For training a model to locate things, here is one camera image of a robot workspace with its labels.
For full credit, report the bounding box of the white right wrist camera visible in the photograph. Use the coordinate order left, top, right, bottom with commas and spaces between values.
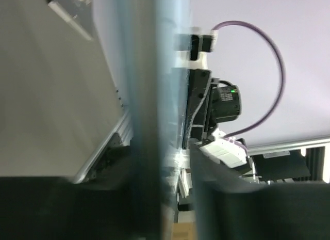
174, 27, 218, 70

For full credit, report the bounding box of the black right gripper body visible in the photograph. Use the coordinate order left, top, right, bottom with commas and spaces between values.
181, 69, 211, 149

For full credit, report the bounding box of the black book with gold moon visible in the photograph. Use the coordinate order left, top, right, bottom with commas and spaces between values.
47, 0, 94, 41

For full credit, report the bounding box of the light blue thin book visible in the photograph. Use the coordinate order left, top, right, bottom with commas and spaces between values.
118, 0, 190, 239

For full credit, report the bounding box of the aluminium mounting rail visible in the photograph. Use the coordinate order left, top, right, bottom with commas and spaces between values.
72, 108, 133, 184

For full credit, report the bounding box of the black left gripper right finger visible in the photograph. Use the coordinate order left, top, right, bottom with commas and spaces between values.
189, 140, 329, 239

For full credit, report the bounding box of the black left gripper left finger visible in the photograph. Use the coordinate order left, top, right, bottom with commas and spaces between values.
1, 146, 162, 239

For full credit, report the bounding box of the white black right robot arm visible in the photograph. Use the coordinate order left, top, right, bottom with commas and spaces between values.
181, 69, 252, 175

